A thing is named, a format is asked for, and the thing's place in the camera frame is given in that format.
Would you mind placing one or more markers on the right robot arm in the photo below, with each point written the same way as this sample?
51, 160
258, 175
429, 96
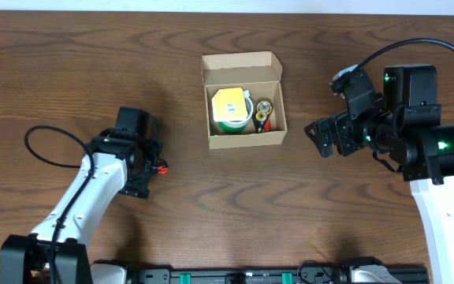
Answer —
403, 122

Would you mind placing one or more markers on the black yellow correction tape dispenser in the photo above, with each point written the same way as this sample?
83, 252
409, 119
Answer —
263, 110

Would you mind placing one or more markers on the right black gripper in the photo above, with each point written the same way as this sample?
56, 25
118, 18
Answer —
340, 125

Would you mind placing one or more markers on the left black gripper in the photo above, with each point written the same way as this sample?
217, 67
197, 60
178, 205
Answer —
142, 181

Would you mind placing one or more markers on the red stapler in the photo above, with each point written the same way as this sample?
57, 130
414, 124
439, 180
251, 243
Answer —
265, 126

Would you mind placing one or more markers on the brown cardboard box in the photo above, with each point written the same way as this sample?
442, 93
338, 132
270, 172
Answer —
259, 75

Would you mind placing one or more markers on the red utility knife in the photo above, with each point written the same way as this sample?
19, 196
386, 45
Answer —
161, 166

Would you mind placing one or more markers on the black mounting rail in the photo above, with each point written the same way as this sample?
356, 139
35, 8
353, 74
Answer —
359, 270

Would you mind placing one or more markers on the green tape roll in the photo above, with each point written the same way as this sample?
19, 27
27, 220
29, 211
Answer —
238, 126

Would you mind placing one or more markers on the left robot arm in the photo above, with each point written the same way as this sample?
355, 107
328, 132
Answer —
120, 160

